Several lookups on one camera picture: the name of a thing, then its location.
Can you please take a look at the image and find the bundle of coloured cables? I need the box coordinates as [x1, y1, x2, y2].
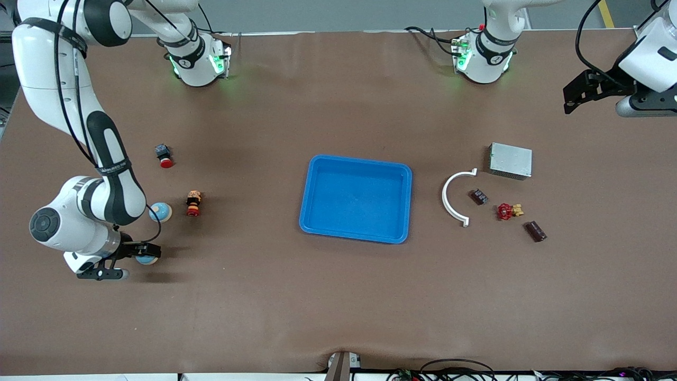
[529, 366, 677, 381]

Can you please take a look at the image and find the brown table cover sheet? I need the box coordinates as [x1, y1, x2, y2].
[0, 29, 677, 375]

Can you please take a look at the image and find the black red emergency button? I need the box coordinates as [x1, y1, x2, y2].
[154, 144, 175, 169]

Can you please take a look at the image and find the white curved plastic clamp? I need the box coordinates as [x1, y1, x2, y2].
[442, 168, 478, 228]

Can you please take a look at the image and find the brass valve red handle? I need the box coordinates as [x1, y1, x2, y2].
[496, 203, 525, 221]

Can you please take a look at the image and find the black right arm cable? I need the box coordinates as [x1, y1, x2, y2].
[119, 209, 162, 245]

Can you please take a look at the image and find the metal bracket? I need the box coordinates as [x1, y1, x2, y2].
[325, 351, 363, 381]

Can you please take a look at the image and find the silver metal box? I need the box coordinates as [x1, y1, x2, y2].
[488, 142, 533, 180]

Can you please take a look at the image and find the black base cable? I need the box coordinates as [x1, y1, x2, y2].
[405, 25, 456, 56]

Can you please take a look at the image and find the black looped cable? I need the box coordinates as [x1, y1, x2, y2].
[420, 358, 497, 381]

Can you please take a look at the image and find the blue plastic tray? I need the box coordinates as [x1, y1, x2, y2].
[299, 154, 413, 245]

